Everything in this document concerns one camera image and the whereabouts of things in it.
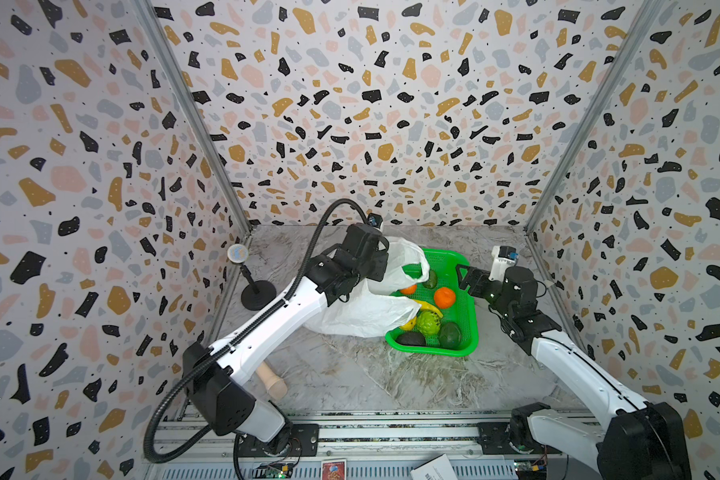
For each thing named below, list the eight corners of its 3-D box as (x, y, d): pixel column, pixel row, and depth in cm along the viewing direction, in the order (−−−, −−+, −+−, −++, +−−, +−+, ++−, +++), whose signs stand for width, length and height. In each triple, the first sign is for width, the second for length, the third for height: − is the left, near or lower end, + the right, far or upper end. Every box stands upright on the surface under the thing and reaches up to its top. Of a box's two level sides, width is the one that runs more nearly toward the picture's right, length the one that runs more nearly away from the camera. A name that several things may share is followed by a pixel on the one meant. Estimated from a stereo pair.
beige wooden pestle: (275, 403, 81) (271, 398, 78) (258, 374, 86) (253, 368, 83) (290, 391, 83) (287, 386, 80) (272, 363, 88) (268, 357, 85)
